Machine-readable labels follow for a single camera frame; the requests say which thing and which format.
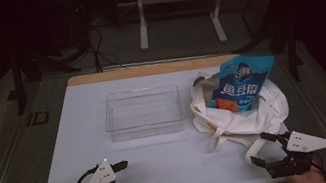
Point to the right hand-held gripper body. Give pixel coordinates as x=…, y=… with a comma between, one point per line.
x=299, y=147

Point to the white cloth tote bag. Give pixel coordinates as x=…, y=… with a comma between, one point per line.
x=240, y=118

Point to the clear plastic container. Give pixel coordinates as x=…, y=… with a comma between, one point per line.
x=143, y=112

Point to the blue snack packet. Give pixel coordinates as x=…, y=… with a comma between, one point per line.
x=241, y=82

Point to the person's right hand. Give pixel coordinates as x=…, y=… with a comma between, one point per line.
x=307, y=180

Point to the black metal stand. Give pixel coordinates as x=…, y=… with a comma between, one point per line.
x=25, y=71
x=287, y=39

